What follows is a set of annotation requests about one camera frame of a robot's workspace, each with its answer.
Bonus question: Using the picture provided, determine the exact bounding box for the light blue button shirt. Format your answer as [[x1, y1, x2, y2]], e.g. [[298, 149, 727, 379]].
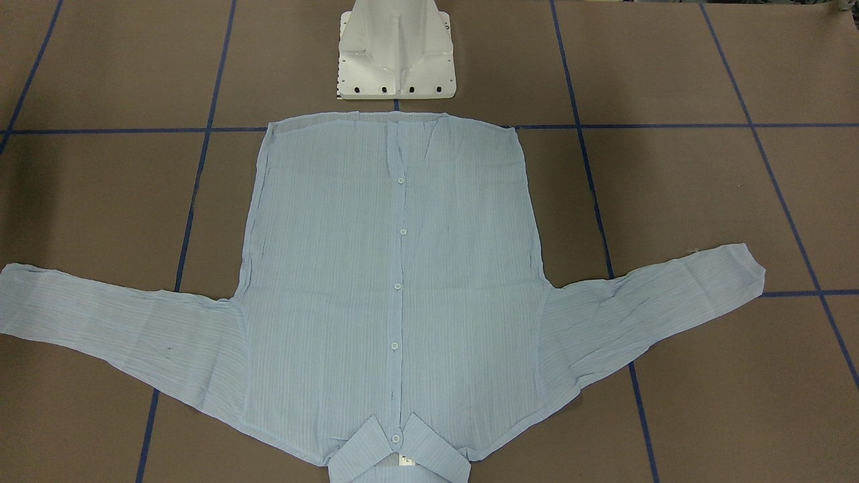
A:
[[2, 112, 765, 482]]

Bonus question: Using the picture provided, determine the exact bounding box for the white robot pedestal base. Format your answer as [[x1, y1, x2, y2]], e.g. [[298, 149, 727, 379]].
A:
[[336, 1, 457, 100]]

